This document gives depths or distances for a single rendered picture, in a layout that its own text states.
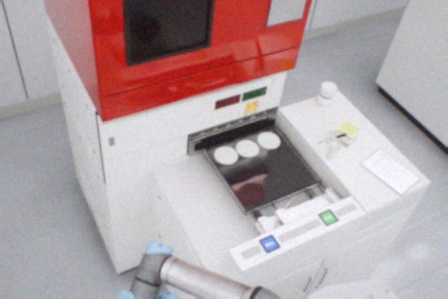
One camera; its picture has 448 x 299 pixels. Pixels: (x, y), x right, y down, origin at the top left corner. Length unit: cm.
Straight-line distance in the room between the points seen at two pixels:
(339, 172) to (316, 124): 28
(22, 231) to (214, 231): 139
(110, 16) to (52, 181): 185
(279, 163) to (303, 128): 20
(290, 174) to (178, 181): 47
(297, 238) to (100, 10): 101
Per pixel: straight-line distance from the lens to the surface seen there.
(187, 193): 199
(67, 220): 295
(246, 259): 168
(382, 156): 212
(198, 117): 194
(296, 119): 215
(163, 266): 132
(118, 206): 215
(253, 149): 207
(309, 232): 179
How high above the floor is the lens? 240
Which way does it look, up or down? 46 degrees down
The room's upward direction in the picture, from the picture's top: 8 degrees clockwise
